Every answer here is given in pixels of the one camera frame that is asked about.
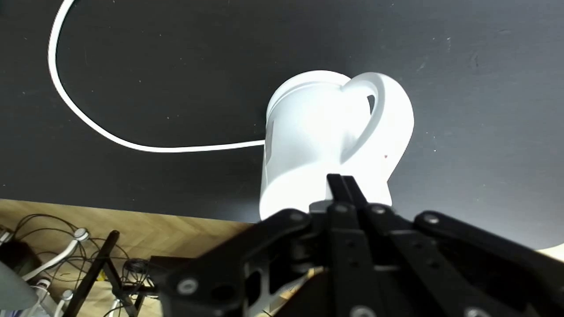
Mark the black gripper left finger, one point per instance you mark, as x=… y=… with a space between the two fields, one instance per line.
x=292 y=258

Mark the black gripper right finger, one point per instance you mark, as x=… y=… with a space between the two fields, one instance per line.
x=446 y=265

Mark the white electric kettle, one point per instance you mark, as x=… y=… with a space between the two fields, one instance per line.
x=317 y=142

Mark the black slanted bar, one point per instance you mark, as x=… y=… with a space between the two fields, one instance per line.
x=97 y=267

